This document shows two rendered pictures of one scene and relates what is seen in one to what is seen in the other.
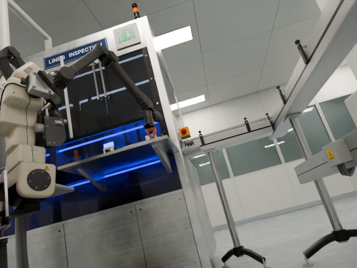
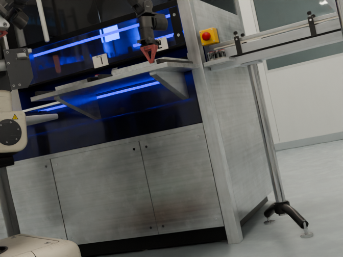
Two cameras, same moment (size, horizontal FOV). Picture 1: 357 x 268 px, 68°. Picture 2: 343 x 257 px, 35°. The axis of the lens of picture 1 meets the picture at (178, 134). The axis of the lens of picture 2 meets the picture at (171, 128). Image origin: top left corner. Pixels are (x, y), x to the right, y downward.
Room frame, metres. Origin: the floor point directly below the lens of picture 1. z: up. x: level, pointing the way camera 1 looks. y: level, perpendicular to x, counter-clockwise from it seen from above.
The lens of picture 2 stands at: (-0.68, -0.55, 0.62)
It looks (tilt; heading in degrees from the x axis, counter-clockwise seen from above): 0 degrees down; 17
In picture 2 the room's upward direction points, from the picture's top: 12 degrees counter-clockwise
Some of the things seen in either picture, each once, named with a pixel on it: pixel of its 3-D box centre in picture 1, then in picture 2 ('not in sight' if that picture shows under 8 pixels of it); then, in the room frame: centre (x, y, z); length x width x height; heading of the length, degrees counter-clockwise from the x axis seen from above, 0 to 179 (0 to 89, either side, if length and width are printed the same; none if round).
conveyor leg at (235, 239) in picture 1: (224, 200); (267, 138); (2.02, -0.20, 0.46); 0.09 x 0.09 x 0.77; 84
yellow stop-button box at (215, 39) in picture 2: (184, 132); (209, 36); (1.90, -0.05, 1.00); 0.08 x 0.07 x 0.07; 174
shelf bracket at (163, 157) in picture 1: (162, 160); (170, 86); (1.71, 0.14, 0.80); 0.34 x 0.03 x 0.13; 174
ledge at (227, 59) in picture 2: (191, 149); (220, 61); (1.94, -0.07, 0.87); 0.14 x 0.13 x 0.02; 174
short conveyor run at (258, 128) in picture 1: (224, 136); (277, 39); (2.01, -0.35, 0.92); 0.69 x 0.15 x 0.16; 84
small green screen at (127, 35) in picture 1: (126, 35); not in sight; (1.89, 0.22, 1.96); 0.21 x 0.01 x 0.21; 84
